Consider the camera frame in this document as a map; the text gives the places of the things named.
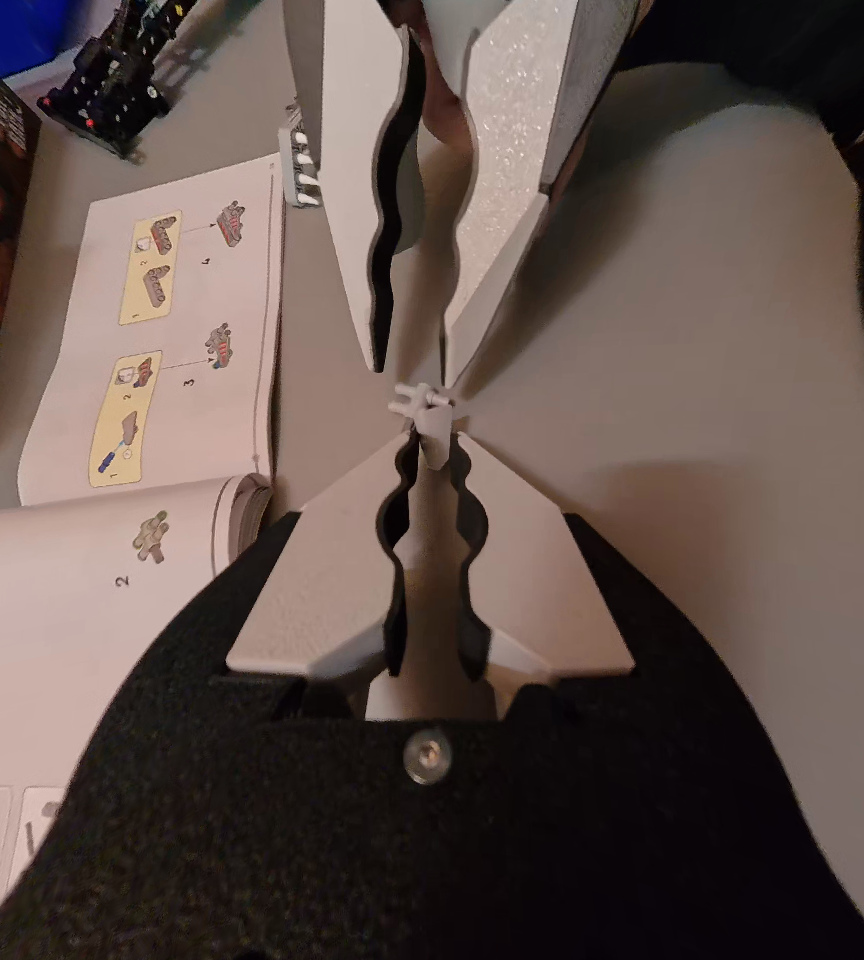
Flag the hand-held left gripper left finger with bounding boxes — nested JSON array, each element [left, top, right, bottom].
[[225, 431, 412, 681]]

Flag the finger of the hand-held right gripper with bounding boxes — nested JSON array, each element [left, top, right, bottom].
[[280, 0, 428, 375], [441, 0, 640, 396]]

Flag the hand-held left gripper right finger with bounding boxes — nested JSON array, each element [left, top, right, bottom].
[[450, 431, 637, 678]]

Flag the small grey brick connector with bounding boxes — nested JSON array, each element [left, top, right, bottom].
[[387, 381, 454, 473]]

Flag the grey toothed brick assembly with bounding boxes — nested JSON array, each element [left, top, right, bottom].
[[278, 99, 325, 211]]

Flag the open instruction booklet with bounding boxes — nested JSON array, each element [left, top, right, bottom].
[[0, 152, 288, 912]]

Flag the black brick toy vehicle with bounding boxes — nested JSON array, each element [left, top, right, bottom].
[[36, 0, 202, 160]]

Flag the blue plastic bin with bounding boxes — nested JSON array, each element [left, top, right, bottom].
[[0, 0, 129, 80]]

